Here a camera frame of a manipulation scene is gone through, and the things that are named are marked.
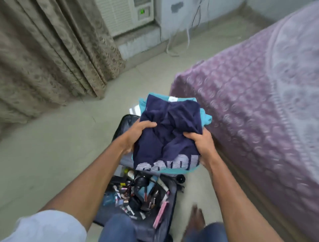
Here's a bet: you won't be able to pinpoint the person's right hand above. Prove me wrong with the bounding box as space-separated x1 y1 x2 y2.
183 127 218 170

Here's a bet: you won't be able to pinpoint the person's left hand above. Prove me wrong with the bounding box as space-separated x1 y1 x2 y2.
122 120 158 154

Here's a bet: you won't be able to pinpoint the navy blue printed t-shirt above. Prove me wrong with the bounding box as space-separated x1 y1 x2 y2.
133 94 203 172

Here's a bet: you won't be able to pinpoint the teal garment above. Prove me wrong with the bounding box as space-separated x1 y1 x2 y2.
131 93 213 175

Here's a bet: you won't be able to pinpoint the person's right forearm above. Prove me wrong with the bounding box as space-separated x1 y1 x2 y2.
203 153 284 242

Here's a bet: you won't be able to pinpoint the person's left forearm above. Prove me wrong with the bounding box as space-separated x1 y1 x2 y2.
39 137 132 232

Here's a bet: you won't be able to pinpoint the dark grey open suitcase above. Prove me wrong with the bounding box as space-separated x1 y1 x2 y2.
93 114 186 242

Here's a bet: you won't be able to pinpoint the pile of cosmetics and toiletries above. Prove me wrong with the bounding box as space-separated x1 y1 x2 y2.
103 168 175 221

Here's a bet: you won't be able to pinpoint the purple patterned bedspread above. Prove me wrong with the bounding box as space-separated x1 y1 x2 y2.
169 0 319 242

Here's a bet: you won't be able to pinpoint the person's bare foot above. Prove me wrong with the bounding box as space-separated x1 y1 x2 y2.
183 204 206 238

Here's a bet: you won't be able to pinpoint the pink flat cosmetic case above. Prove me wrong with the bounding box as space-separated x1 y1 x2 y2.
153 201 170 229

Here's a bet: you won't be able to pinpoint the blue jeans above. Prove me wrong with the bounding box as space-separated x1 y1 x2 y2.
98 213 229 242

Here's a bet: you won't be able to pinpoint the white window air conditioner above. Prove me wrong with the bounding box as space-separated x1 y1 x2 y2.
95 0 155 38

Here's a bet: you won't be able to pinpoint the beige patterned curtain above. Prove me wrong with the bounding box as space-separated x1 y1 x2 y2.
0 0 125 126

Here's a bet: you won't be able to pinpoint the white shirt sleeve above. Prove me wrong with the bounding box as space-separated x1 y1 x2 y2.
0 209 88 242

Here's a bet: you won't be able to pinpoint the wooden bed frame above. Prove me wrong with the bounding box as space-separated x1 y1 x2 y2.
216 147 303 242

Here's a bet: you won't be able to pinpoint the white cable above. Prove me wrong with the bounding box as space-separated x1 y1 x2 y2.
166 27 191 57

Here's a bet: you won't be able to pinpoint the black cable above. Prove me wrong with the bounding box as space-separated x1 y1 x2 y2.
191 0 204 28

